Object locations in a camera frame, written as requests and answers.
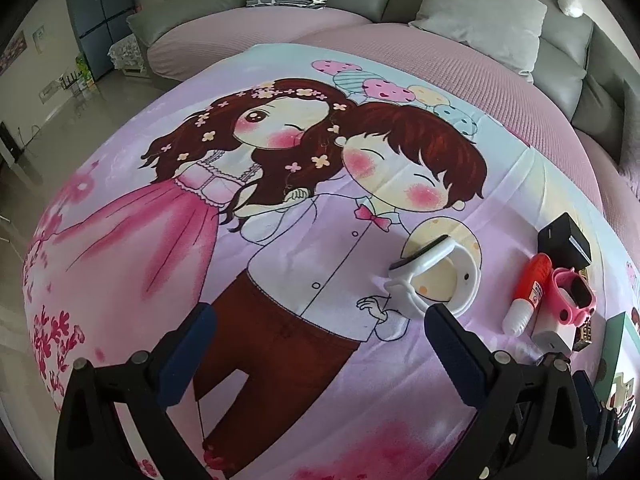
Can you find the red white glue pen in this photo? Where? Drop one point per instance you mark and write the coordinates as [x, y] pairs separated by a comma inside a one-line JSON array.
[[525, 300]]

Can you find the plain grey cushion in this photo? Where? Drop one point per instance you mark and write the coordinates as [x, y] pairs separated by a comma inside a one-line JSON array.
[[480, 15]]

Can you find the teal cardboard tray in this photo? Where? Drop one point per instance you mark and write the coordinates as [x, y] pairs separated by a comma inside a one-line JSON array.
[[612, 345]]

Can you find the blue grey cabinet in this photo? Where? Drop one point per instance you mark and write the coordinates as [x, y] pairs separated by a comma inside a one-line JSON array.
[[100, 15]]

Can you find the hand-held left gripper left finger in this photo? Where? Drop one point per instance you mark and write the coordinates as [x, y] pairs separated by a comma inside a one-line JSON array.
[[190, 355]]

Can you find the white wall socket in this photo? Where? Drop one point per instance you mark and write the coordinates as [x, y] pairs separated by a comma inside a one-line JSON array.
[[48, 93]]

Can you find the wall poster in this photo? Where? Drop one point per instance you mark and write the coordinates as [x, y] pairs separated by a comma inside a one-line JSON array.
[[12, 52]]

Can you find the green packet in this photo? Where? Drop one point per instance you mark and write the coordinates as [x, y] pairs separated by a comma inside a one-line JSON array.
[[85, 67]]

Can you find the white smart watch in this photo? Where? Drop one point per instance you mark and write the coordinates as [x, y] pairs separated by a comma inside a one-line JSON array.
[[465, 270]]

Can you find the floral cloth stool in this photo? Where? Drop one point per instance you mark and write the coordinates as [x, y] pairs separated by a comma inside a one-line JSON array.
[[125, 52]]

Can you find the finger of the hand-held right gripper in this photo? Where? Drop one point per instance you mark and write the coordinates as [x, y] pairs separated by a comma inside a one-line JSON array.
[[586, 397]]

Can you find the pink smart watch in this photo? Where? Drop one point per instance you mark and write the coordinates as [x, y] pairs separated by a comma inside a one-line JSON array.
[[560, 310]]

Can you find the black power adapter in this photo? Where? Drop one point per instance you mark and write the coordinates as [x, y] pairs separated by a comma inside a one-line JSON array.
[[562, 240]]

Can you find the gold patterned lighter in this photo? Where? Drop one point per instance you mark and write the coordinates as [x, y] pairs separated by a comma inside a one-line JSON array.
[[582, 342]]

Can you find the printed cartoon blanket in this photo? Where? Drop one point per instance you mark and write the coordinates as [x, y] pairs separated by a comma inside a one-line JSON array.
[[150, 240]]

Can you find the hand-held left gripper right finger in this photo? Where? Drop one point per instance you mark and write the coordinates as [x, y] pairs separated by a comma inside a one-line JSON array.
[[455, 355]]

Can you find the white charger block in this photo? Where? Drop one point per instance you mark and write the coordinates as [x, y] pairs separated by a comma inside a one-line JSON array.
[[550, 337]]

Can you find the white wall switch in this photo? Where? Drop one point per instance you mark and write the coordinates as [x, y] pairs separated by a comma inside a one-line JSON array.
[[39, 39]]

